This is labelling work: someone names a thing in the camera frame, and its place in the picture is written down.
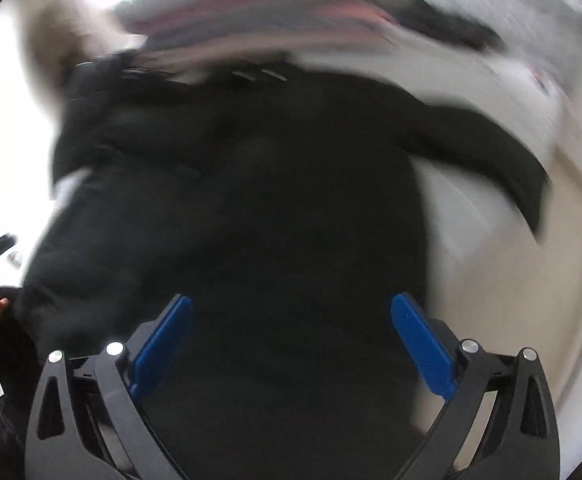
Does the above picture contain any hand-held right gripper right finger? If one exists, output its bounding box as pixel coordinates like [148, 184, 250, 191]
[390, 293, 560, 480]

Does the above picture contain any grey padded headboard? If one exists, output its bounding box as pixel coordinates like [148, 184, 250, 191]
[411, 0, 582, 111]

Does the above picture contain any black long-sleeved garment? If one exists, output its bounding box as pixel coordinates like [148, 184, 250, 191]
[13, 50, 552, 480]

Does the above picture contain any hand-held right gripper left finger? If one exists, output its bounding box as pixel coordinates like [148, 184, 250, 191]
[25, 294, 194, 480]

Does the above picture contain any small black cloth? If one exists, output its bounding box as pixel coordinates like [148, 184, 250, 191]
[391, 0, 504, 53]

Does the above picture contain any bed with white quilted cover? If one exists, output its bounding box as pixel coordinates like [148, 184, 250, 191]
[46, 35, 582, 411]

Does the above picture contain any stack of folded blankets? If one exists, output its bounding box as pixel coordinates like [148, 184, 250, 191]
[116, 0, 409, 83]

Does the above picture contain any beige hanging garment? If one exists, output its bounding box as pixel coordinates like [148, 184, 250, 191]
[18, 0, 136, 111]

